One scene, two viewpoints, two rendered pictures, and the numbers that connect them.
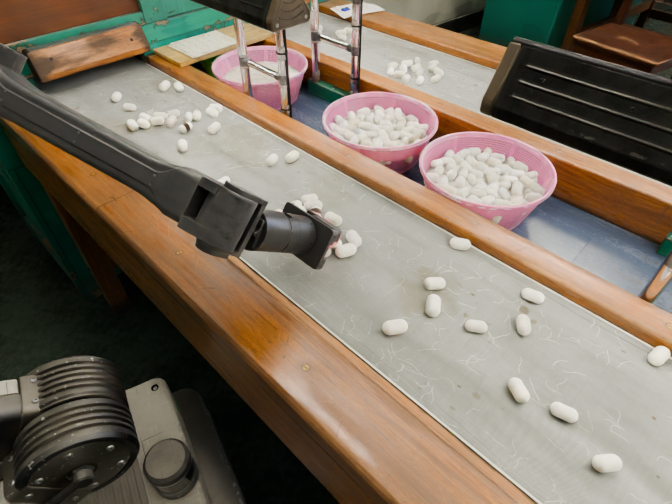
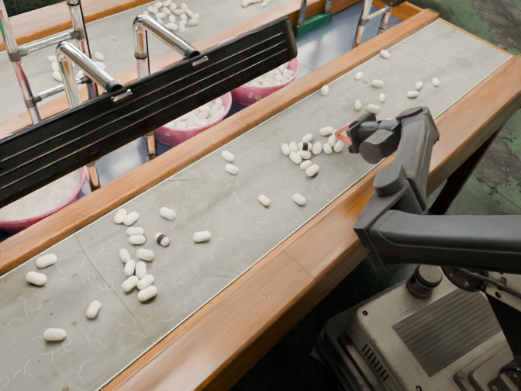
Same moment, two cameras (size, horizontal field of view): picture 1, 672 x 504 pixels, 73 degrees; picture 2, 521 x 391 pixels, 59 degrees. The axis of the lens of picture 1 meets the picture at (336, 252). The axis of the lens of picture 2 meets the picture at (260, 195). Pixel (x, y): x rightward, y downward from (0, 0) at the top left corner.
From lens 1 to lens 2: 125 cm
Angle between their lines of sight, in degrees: 62
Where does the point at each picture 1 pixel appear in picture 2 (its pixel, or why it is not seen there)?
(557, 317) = (367, 74)
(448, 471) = (458, 117)
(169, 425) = (389, 298)
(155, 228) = (337, 231)
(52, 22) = not seen: outside the picture
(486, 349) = (391, 99)
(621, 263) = (305, 50)
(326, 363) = not seen: hidden behind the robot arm
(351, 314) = not seen: hidden behind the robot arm
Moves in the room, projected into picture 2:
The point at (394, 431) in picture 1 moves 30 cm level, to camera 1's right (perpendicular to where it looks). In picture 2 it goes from (448, 128) to (423, 65)
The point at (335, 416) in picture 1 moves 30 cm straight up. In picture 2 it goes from (449, 145) to (506, 44)
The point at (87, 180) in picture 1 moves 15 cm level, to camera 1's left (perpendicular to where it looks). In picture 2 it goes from (274, 299) to (275, 380)
